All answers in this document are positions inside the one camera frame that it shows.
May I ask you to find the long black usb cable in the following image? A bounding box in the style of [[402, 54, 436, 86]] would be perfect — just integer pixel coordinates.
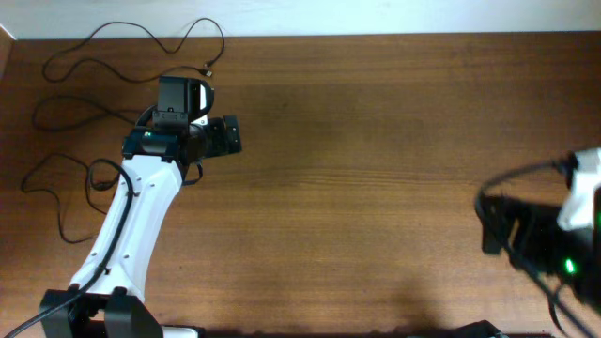
[[40, 17, 226, 85]]

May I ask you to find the thin black cable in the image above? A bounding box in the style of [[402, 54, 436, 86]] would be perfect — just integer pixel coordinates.
[[20, 152, 121, 245]]

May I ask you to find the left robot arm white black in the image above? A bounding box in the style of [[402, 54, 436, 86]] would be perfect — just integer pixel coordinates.
[[39, 76, 241, 337]]

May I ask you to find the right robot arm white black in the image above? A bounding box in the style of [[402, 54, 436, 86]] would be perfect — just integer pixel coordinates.
[[474, 194, 600, 312]]

